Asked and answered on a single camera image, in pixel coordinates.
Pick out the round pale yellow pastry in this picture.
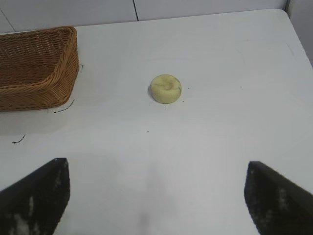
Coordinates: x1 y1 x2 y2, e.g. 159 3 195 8
149 74 182 104

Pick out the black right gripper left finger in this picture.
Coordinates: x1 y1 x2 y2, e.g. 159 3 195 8
0 158 71 235

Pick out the brown woven wicker basket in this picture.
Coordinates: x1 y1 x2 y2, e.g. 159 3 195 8
0 26 80 112

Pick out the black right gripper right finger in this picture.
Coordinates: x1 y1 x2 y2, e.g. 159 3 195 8
244 161 313 235

